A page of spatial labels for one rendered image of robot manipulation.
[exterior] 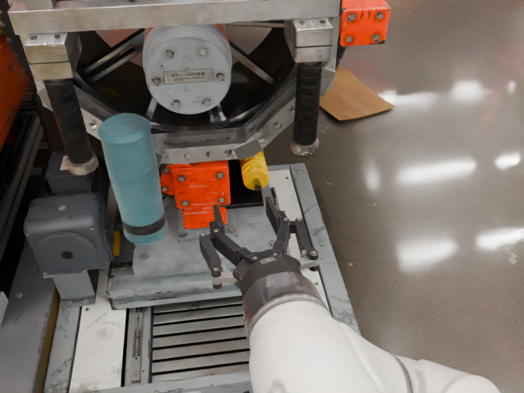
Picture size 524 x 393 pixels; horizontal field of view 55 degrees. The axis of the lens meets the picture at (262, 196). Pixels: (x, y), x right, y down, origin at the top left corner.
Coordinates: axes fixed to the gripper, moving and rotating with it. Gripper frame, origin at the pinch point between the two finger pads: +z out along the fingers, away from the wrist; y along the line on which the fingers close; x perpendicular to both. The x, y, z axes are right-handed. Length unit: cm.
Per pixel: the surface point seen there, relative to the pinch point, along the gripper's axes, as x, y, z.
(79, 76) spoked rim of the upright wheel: -15.3, 24.4, 38.3
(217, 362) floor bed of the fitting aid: 58, 6, 32
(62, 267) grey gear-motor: 31, 39, 46
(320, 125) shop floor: 36, -56, 135
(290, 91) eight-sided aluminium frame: -9.3, -15.8, 31.9
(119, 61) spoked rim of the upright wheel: -17.2, 16.6, 39.0
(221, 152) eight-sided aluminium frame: 1.7, -0.7, 31.8
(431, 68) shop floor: 26, -128, 172
